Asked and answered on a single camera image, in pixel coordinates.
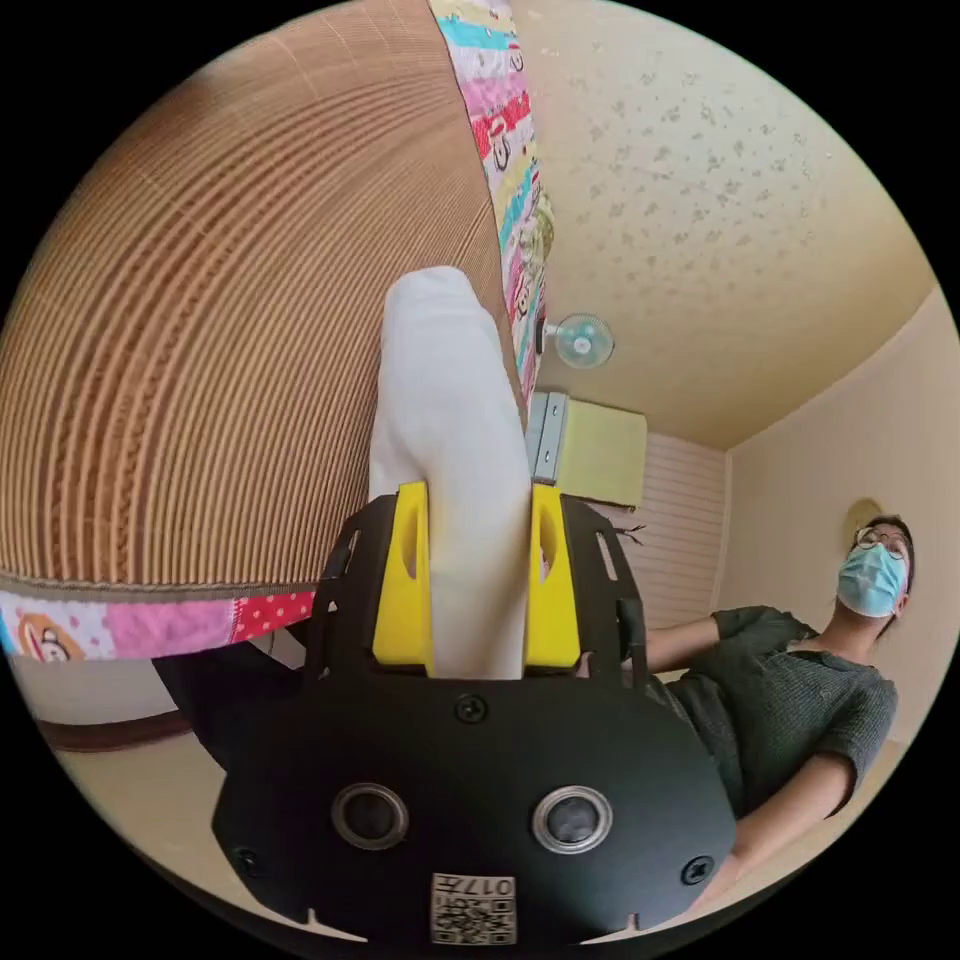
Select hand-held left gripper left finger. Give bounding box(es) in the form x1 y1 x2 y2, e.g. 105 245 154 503
371 482 436 677

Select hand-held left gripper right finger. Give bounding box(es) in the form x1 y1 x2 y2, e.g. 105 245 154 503
524 485 583 673

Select white long sleeve shirt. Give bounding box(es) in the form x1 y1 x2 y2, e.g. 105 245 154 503
366 265 536 681

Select person's left forearm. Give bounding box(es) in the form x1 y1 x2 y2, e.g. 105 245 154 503
693 815 760 913

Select person's right forearm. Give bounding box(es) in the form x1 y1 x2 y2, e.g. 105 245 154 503
643 615 726 674

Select yellow curtain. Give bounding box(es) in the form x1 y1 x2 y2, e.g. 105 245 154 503
556 397 649 513

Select grey framed window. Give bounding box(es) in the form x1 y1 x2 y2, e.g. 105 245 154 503
524 389 569 486

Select person's body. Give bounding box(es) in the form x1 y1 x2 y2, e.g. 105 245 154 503
149 512 918 826

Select wall fan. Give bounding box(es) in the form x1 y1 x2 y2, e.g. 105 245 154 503
542 312 617 370

